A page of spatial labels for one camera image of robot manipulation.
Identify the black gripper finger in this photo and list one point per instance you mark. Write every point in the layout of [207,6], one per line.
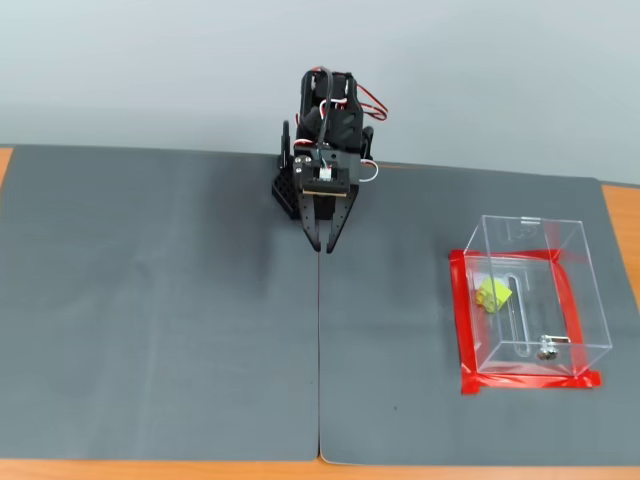
[340,220]
[307,220]

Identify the green lego block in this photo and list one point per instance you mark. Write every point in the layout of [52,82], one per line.
[494,295]

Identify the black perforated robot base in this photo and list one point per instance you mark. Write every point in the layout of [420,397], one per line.
[284,192]

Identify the transparent acrylic box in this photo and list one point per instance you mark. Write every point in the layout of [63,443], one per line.
[545,325]

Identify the metal box latch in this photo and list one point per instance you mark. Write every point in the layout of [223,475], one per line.
[549,347]

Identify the black table clamp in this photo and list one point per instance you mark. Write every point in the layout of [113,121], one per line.
[369,142]
[286,145]

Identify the grey foam mat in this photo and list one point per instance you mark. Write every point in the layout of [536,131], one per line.
[400,325]
[150,300]

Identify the red tape strip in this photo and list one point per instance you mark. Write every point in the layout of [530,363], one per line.
[570,310]
[525,384]
[462,320]
[500,254]

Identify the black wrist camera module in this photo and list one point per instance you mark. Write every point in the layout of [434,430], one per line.
[325,175]

